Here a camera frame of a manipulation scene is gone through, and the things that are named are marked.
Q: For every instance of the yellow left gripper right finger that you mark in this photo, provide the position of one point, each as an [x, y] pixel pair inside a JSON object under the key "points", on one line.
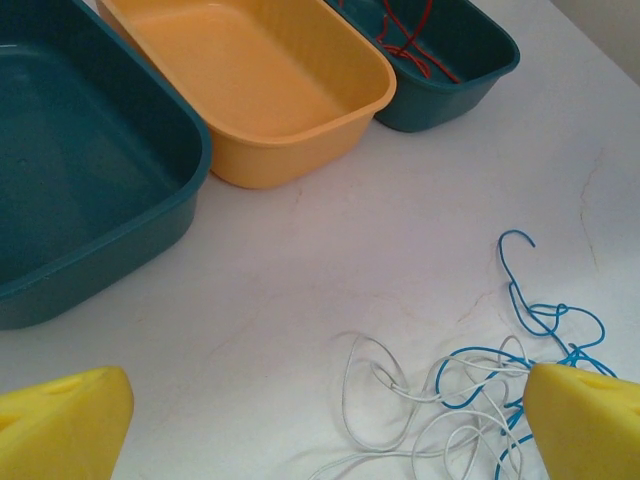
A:
{"points": [[590, 430]]}

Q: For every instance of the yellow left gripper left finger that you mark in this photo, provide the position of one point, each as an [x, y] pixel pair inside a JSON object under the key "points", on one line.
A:
{"points": [[60, 430]]}

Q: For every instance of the dark teal plastic bin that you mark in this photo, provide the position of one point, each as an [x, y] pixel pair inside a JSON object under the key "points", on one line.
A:
{"points": [[75, 150], [440, 105]]}

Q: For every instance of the orange plastic bin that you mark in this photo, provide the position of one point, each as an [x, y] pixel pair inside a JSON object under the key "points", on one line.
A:
{"points": [[250, 75]]}

